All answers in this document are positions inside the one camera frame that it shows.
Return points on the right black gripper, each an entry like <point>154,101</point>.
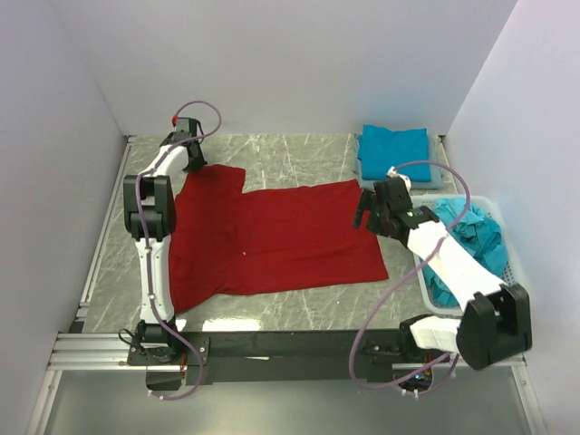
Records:
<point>368,201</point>

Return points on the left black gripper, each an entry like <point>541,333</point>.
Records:
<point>201,161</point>

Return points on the red t shirt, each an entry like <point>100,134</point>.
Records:
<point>231,242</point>

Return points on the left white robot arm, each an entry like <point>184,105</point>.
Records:
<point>150,217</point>

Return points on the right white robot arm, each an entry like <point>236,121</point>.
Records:
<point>494,322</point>

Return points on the white plastic basket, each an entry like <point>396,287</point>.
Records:
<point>512,273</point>

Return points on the folded blue t shirt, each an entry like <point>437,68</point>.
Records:
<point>381,148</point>

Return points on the crumpled teal t shirt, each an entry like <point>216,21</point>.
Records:
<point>478,234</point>

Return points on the black base beam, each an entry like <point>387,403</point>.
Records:
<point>263,356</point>

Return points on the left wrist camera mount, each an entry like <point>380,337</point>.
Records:
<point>180,123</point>

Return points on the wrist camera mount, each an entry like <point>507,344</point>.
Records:
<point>180,123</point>
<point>393,173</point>

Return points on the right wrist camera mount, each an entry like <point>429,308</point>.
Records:
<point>393,173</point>

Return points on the aluminium frame rail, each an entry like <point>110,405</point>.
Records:
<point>269,162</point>

